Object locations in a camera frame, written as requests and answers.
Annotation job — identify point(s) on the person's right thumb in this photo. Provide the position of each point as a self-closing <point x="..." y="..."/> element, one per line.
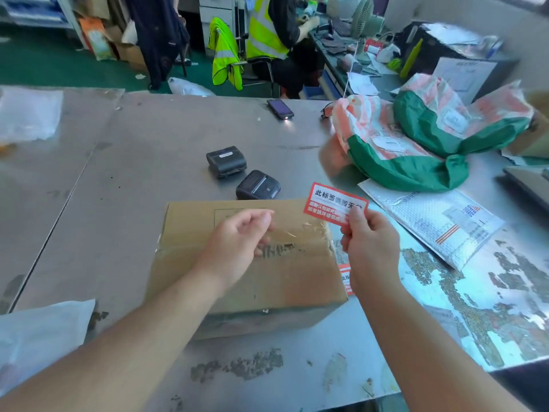
<point x="357" y="219"/>

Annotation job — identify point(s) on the orange packaging bag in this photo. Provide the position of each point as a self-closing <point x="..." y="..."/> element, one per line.
<point x="97" y="38"/>

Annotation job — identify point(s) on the green and orange mailer bag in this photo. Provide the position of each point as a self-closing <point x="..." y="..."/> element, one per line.
<point x="386" y="150"/>
<point x="463" y="120"/>

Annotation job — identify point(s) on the black portable label printer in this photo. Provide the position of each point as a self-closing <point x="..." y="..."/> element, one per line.
<point x="258" y="185"/>
<point x="226" y="161"/>

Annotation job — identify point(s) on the metal chair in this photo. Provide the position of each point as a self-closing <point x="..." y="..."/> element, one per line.
<point x="261" y="70"/>

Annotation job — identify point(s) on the person's left fingers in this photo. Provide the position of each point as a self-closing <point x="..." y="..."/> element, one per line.
<point x="262" y="225"/>

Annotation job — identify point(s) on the white plastic bag on floor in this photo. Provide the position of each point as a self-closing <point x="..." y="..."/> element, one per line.
<point x="188" y="87"/>

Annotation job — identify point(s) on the person's right forearm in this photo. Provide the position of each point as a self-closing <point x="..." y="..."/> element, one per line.
<point x="424" y="351"/>

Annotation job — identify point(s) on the black box with papers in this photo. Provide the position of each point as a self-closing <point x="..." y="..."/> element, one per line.
<point x="450" y="51"/>

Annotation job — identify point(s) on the red warning sticker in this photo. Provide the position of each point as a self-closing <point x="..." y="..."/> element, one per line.
<point x="332" y="203"/>

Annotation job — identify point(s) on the person's left forearm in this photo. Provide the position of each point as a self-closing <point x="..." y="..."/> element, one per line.
<point x="116" y="343"/>

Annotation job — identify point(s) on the grey office desk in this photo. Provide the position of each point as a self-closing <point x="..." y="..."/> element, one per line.
<point x="343" y="68"/>

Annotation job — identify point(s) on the person's left hand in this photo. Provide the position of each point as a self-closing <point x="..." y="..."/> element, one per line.
<point x="233" y="248"/>

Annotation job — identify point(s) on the clear plastic bag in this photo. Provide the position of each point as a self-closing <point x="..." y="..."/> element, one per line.
<point x="28" y="113"/>

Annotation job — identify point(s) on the black smartphone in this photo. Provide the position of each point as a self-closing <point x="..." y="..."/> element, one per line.
<point x="280" y="108"/>

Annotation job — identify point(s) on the red sticker sheet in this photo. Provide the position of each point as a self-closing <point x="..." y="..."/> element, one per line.
<point x="345" y="278"/>

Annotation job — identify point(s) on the green desk fan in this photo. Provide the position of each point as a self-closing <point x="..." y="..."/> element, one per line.
<point x="364" y="17"/>

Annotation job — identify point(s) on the yellow safety vest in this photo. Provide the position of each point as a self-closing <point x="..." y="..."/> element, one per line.
<point x="224" y="53"/>

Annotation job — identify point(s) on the dark hanging jacket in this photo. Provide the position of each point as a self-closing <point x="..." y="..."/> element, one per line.
<point x="156" y="34"/>

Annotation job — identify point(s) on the white bubble mailer envelope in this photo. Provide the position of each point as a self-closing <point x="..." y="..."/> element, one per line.
<point x="437" y="218"/>

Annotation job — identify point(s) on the white paper sheet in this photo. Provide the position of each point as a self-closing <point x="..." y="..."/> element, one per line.
<point x="465" y="77"/>

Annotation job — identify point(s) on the person's right hand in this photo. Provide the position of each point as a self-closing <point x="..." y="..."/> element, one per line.
<point x="372" y="248"/>

